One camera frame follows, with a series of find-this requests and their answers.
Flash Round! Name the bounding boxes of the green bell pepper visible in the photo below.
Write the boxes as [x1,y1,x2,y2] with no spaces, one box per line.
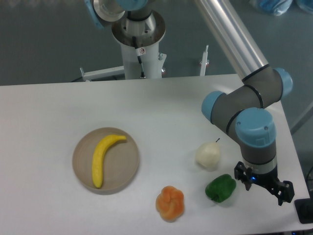
[205,174,236,203]

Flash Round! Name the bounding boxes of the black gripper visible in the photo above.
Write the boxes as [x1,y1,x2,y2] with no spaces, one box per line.
[234,162,294,206]

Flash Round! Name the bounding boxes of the blue plastic bag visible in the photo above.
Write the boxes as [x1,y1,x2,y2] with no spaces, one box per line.
[248,0,313,16]

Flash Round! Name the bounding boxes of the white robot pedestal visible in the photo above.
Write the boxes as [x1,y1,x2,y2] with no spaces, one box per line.
[112,11,167,80]

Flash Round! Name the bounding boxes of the black cable on pedestal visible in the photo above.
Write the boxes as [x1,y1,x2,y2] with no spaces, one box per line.
[132,36,146,79]

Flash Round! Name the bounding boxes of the white table frame bracket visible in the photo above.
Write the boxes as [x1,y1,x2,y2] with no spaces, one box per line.
[80,66,124,81]

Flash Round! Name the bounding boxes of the white upright post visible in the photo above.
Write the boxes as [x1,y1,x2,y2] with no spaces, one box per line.
[200,45,209,76]

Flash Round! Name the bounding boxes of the orange knotted bread roll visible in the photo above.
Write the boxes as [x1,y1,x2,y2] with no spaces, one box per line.
[156,186,185,222]

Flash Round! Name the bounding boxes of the white pear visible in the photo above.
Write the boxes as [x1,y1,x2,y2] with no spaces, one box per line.
[195,139,221,170]

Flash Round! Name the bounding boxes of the black device at table edge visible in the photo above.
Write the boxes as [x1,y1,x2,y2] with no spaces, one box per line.
[294,198,313,224]

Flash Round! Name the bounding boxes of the yellow banana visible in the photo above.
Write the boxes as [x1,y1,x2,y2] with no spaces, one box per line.
[91,135,127,188]

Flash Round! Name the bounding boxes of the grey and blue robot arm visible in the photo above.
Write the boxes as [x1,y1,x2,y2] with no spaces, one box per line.
[85,0,294,204]

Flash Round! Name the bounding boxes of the beige round plate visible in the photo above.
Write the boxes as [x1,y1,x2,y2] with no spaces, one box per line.
[72,127,139,195]

